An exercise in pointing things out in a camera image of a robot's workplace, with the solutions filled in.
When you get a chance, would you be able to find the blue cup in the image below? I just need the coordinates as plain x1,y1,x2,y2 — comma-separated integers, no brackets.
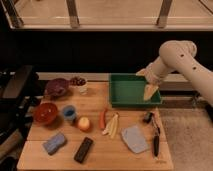
62,105,77,122

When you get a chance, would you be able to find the purple bowl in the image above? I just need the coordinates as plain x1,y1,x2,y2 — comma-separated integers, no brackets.
45,78,69,97

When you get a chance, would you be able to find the white cup of grapes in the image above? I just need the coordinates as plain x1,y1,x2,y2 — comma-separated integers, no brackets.
70,76,87,94

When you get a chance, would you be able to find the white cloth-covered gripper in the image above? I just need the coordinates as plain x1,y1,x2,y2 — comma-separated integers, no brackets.
136,63,167,101

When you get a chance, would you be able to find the red yellow apple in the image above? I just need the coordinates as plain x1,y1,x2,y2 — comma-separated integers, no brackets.
77,117,91,131

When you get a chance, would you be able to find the small black object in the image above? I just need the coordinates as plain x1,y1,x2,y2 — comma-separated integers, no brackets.
143,112,153,123

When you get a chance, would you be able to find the blue sponge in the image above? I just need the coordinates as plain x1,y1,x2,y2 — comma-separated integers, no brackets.
43,133,67,155

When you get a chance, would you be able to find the black handled tool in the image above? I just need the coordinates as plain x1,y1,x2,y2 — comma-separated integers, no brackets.
152,117,160,157

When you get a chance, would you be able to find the black eraser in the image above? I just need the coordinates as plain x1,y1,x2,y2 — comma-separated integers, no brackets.
74,137,93,163

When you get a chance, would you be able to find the red bowl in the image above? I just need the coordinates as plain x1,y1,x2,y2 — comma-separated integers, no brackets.
33,103,58,126

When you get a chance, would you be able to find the green plastic bin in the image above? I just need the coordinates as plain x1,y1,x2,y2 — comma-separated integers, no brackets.
109,74,162,108

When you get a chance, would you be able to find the blue cloth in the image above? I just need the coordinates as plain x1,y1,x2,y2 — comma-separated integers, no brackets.
121,125,149,154

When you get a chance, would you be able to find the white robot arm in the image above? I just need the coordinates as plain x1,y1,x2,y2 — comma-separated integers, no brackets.
136,40,213,107

